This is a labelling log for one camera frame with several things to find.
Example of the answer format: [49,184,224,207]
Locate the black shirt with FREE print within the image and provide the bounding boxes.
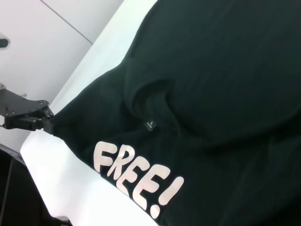
[50,0,301,226]

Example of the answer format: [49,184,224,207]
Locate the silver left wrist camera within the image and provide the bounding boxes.
[0,32,11,51]

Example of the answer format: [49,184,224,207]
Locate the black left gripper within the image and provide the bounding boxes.
[0,88,56,135]

